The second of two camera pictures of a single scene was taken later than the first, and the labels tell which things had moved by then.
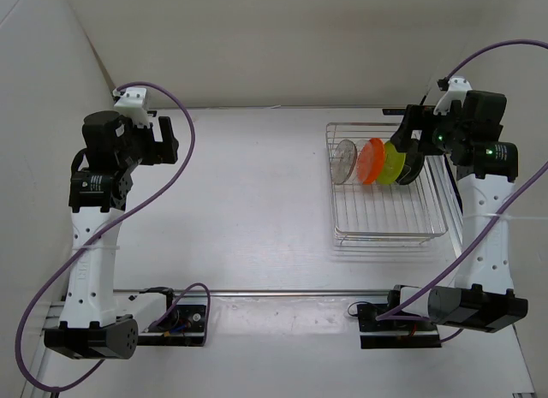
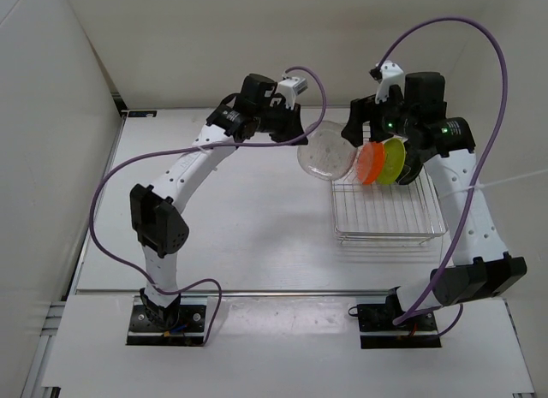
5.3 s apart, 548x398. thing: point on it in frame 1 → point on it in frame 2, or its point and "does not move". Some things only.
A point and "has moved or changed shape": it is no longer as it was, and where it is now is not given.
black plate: [413, 168] does not move
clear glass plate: [342, 162] has moved or changed shape
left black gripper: [160, 151] → [294, 127]
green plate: [394, 162] does not move
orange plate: [370, 161] does not move
